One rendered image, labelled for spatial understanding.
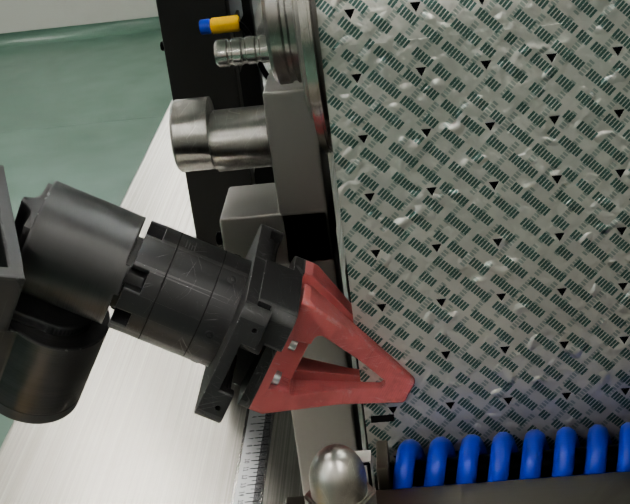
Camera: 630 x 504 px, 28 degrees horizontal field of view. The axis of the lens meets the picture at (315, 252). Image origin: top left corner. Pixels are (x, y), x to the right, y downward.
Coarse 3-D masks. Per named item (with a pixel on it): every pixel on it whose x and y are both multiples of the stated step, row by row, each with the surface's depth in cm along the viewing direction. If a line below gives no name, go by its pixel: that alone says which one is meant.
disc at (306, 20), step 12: (300, 0) 55; (300, 12) 55; (300, 24) 55; (312, 24) 56; (312, 36) 55; (312, 48) 56; (312, 60) 56; (312, 72) 56; (312, 84) 57; (312, 96) 57; (312, 108) 58; (324, 108) 59; (324, 120) 58; (324, 132) 59; (324, 144) 60
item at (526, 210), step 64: (512, 128) 58; (576, 128) 58; (384, 192) 59; (448, 192) 59; (512, 192) 59; (576, 192) 59; (384, 256) 61; (448, 256) 61; (512, 256) 60; (576, 256) 60; (384, 320) 62; (448, 320) 62; (512, 320) 62; (576, 320) 62; (448, 384) 63; (512, 384) 63; (576, 384) 63
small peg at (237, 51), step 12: (252, 36) 62; (264, 36) 61; (216, 48) 61; (228, 48) 61; (240, 48) 61; (252, 48) 61; (264, 48) 61; (216, 60) 62; (228, 60) 62; (240, 60) 62; (252, 60) 62; (264, 60) 62
